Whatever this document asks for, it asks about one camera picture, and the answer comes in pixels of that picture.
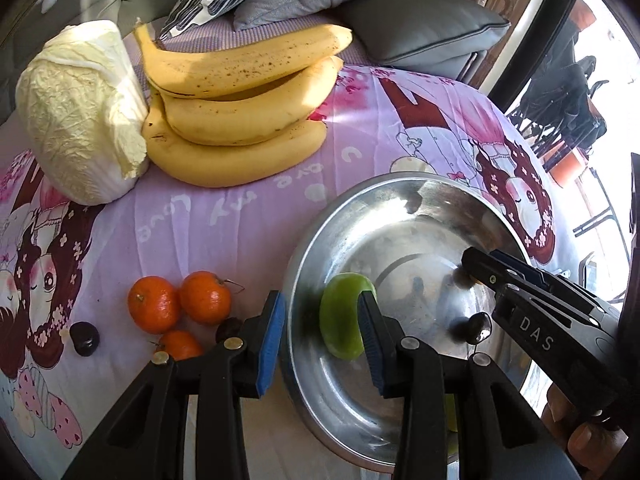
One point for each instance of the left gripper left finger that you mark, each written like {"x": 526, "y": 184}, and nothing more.
{"x": 262, "y": 335}

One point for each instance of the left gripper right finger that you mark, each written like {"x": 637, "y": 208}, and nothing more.
{"x": 381, "y": 337}

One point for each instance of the green apple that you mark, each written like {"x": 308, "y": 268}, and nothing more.
{"x": 338, "y": 314}

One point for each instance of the tangerine with stem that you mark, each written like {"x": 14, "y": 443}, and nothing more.
{"x": 205, "y": 298}

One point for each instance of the orange tangerine front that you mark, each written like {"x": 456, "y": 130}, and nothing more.
{"x": 180, "y": 345}

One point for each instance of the orange tangerine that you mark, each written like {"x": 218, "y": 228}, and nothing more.
{"x": 153, "y": 304}
{"x": 180, "y": 345}

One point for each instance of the person right hand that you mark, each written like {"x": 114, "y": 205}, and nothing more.
{"x": 590, "y": 445}

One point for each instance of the silver metal plate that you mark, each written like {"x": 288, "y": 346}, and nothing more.
{"x": 406, "y": 233}

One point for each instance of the dark plum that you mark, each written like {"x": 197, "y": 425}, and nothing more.
{"x": 85, "y": 338}

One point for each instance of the yellow banana bottom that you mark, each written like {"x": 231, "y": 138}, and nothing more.
{"x": 226, "y": 166}

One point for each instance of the yellow banana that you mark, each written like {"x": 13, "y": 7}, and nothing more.
{"x": 226, "y": 166}
{"x": 206, "y": 75}
{"x": 256, "y": 118}

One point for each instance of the pink cartoon tablecloth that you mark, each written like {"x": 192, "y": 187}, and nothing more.
{"x": 62, "y": 264}

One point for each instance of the yellow banana middle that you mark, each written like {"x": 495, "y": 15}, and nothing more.
{"x": 256, "y": 118}

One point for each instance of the yellow banana top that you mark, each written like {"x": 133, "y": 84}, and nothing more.
{"x": 206, "y": 75}

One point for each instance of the napa cabbage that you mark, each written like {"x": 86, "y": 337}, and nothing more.
{"x": 83, "y": 109}

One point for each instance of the grey sofa seat cushion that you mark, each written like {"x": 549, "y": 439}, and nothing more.
{"x": 447, "y": 38}

